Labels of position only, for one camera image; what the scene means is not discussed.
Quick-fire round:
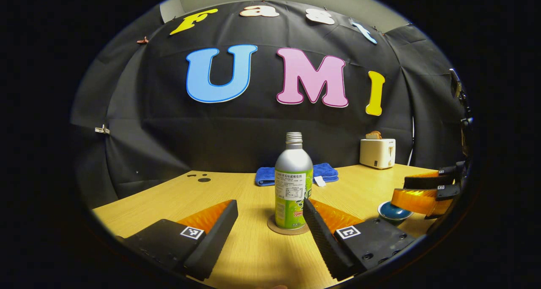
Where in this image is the teal teacup lid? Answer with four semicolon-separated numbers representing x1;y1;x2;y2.
377;201;414;221

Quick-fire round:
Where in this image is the round brown coaster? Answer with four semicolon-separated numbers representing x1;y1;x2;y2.
267;213;311;236

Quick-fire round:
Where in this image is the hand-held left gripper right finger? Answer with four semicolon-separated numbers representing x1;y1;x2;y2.
302;197;419;281

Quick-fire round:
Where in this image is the blue folded towel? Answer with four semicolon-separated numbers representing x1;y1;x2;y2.
255;163;339;187

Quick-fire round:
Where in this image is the silver green water bottle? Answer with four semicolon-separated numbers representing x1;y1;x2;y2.
274;132;314;230

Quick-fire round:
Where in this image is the white toaster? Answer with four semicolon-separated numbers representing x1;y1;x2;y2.
360;138;396;170

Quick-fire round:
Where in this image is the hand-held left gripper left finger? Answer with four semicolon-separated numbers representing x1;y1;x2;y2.
116;199;239;281

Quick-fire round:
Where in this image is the black backdrop cloth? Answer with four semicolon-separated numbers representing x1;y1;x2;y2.
70;0;467;209

